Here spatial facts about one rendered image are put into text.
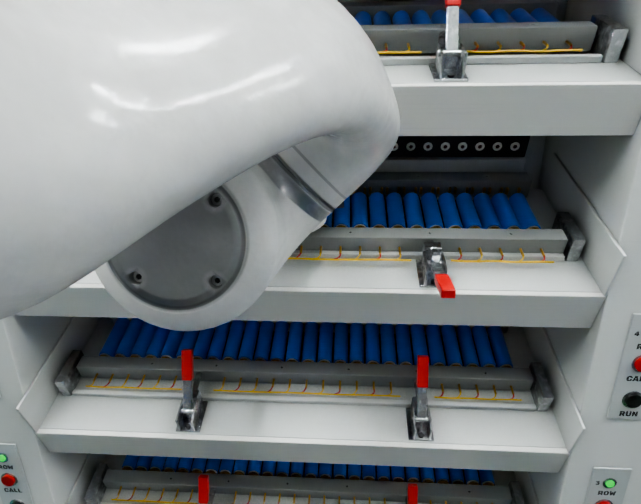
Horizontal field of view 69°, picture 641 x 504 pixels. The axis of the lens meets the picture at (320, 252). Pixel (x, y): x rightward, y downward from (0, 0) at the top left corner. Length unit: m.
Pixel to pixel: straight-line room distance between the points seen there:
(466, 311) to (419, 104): 0.21
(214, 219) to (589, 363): 0.44
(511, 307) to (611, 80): 0.21
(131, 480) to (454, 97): 0.64
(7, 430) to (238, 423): 0.27
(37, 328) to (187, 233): 0.46
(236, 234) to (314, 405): 0.42
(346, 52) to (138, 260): 0.12
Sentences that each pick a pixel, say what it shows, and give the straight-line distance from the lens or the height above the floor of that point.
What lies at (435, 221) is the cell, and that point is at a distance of 0.52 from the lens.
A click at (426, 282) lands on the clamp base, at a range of 0.47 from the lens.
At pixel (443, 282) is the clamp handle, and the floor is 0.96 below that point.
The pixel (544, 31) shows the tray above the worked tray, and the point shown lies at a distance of 0.51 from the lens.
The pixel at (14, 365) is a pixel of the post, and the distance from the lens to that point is 0.63.
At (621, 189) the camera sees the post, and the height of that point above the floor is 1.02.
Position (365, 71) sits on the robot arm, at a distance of 0.17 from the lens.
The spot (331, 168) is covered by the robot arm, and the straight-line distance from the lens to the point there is 0.23.
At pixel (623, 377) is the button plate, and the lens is 0.57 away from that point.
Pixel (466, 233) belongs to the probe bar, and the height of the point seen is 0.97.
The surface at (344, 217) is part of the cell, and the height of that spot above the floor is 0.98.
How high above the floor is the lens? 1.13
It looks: 21 degrees down
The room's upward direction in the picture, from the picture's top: 1 degrees counter-clockwise
